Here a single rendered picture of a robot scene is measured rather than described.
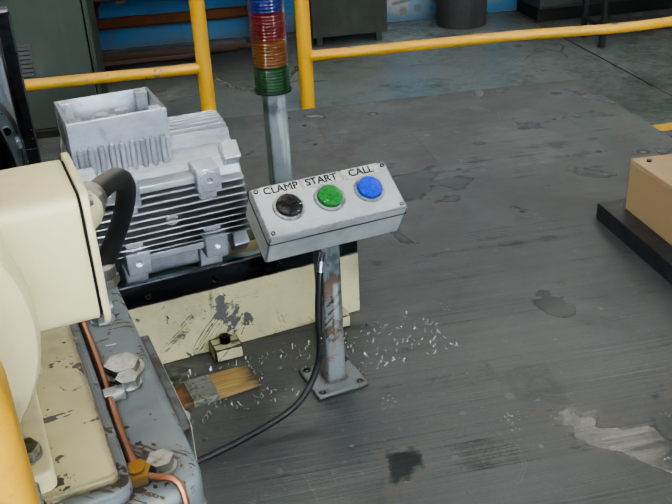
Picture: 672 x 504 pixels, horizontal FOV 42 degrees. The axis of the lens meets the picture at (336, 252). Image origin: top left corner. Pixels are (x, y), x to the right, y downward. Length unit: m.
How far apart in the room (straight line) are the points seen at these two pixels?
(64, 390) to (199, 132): 0.64
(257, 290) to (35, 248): 0.79
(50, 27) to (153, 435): 3.85
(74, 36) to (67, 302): 3.88
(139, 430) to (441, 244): 1.01
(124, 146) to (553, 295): 0.65
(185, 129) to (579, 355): 0.59
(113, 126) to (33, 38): 3.25
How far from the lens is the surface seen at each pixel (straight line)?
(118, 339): 0.60
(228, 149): 1.11
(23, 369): 0.41
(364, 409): 1.09
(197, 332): 1.20
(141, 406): 0.53
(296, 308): 1.24
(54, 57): 4.33
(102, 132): 1.09
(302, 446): 1.05
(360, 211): 0.99
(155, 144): 1.10
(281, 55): 1.48
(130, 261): 1.10
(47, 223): 0.43
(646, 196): 1.49
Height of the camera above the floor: 1.47
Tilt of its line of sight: 28 degrees down
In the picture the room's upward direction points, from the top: 3 degrees counter-clockwise
